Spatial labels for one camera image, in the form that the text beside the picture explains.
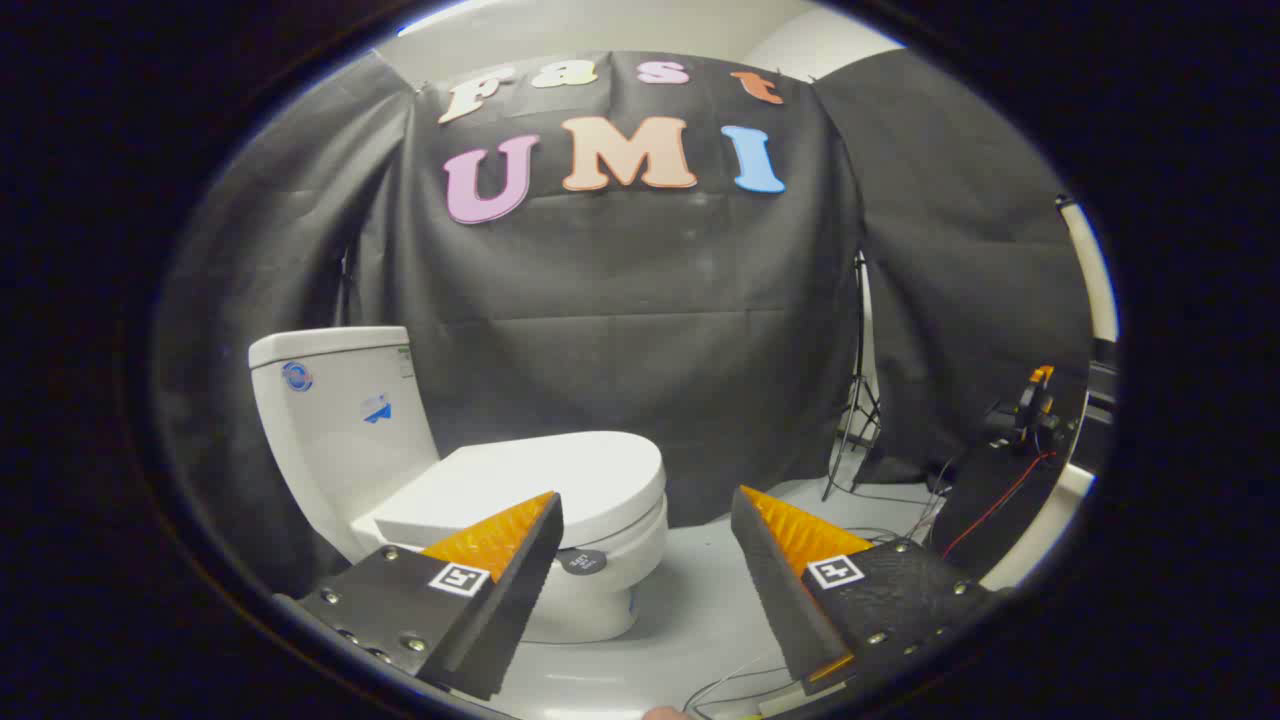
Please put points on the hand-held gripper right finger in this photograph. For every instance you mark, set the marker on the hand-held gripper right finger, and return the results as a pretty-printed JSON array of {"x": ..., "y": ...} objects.
[{"x": 775, "y": 580}]

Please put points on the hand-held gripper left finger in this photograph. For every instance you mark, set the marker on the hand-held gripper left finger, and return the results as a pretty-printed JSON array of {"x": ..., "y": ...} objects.
[{"x": 515, "y": 600}]

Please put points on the white toilet lid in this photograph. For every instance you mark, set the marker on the white toilet lid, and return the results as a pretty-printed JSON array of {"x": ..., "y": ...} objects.
[{"x": 560, "y": 470}]

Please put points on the white ceramic toilet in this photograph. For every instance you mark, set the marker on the white ceramic toilet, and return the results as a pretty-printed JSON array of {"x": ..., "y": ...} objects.
[{"x": 340, "y": 430}]

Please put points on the black tripod light stand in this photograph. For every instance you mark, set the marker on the black tripod light stand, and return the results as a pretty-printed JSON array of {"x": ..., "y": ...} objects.
[{"x": 858, "y": 400}]

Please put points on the black side table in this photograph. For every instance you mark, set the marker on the black side table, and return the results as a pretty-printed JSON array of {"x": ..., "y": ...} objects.
[{"x": 1000, "y": 480}]

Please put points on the black backdrop cloth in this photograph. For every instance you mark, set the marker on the black backdrop cloth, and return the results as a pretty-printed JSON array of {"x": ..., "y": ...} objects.
[{"x": 650, "y": 300}]

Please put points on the orange and black device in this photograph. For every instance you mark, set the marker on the orange and black device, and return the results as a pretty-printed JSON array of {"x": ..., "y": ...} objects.
[{"x": 1036, "y": 400}]

